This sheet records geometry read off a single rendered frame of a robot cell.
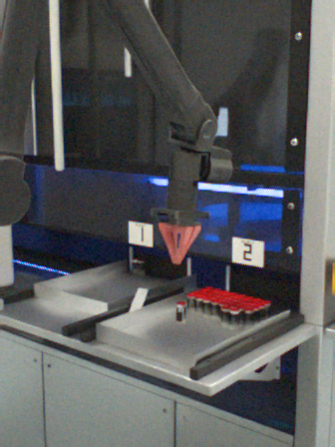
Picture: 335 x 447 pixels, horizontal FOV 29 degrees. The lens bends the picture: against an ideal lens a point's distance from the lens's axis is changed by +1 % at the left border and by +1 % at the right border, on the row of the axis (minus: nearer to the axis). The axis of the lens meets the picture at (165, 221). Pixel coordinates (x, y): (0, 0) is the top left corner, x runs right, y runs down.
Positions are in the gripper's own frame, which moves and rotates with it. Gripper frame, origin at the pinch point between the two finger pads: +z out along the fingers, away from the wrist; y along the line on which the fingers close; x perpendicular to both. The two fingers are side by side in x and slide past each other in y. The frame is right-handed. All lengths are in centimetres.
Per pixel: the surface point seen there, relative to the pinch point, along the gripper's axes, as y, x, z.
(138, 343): 0.9, 8.4, 17.9
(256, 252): 36.1, 4.5, 0.9
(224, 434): 43, 13, 49
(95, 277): 33, 54, 15
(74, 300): 12.2, 39.2, 16.4
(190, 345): 10.8, 2.8, 18.5
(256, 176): 33.9, 5.1, -16.9
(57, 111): 25, 65, -30
